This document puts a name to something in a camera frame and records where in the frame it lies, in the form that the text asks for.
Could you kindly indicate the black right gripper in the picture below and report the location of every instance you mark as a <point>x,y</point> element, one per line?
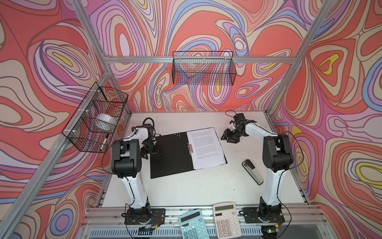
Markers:
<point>227,134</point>

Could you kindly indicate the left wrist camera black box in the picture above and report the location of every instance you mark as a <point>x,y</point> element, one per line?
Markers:
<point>149,124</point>

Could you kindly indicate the teal calculator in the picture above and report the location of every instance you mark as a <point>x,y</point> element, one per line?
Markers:
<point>193,226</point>

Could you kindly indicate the black marker pen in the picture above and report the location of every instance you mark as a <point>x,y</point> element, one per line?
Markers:
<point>104,142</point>

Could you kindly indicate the black wire basket left wall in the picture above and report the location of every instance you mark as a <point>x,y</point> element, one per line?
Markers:
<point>84,131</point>

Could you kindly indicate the pink white calculator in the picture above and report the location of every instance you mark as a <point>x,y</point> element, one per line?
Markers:
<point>226,221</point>

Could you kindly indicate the black wire basket wall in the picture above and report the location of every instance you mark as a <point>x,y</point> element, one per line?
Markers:
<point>84,131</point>
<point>203,68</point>

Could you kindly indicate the blue folder with black inside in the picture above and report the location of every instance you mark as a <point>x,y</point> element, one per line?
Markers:
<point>175,159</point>

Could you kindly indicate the white tape roll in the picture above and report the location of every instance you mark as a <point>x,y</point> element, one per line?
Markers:
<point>106,118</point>

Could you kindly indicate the black wire basket back wall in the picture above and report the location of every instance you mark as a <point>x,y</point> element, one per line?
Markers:
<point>203,68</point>

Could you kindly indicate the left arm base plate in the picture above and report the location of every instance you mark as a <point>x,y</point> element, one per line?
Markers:
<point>152,217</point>

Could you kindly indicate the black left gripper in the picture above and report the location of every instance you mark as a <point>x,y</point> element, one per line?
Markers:
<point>156,151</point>

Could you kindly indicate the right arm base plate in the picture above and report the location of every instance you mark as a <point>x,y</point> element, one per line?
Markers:
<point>267,215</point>

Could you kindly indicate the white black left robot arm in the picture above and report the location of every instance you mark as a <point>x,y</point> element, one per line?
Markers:
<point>126,163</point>

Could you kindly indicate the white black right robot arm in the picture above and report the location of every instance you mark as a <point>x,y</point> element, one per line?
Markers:
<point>277,158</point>

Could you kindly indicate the beige black stapler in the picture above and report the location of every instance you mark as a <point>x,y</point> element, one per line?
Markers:
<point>252,171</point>

